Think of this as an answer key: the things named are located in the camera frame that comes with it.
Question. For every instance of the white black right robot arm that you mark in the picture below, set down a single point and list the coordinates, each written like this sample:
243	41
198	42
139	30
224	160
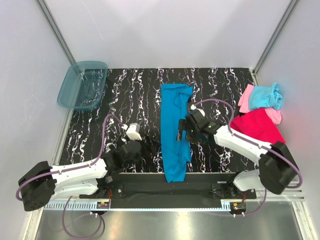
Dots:
276	166

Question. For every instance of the right aluminium frame post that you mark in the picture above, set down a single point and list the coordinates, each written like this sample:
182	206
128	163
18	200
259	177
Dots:
275	35

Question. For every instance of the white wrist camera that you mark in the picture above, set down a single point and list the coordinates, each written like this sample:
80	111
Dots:
132	131
194	110

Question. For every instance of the left aluminium frame post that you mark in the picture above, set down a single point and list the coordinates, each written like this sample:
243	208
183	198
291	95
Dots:
45	10

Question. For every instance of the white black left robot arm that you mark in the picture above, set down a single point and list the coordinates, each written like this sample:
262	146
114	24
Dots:
87	180

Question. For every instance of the cyan t shirt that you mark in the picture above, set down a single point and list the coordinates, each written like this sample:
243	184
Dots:
265	97

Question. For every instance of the aluminium frame post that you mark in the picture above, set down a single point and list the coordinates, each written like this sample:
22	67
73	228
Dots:
45	10
275	35

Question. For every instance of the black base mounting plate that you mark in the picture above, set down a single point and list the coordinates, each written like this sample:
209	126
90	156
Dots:
152	191

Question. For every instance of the light pink t shirt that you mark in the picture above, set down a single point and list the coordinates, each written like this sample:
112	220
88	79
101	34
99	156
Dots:
243	106

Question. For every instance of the magenta t shirt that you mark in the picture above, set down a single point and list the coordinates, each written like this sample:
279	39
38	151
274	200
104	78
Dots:
258	125

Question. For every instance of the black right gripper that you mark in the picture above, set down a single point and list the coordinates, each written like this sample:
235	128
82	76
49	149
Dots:
184	125

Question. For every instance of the teal transparent plastic bin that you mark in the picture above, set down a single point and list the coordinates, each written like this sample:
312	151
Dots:
83	86

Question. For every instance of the blue t shirt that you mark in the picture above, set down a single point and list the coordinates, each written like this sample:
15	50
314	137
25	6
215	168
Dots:
175	154

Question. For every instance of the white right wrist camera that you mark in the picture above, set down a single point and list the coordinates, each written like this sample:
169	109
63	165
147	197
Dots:
194	110

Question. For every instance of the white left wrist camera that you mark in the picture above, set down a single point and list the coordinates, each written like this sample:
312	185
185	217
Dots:
132	131

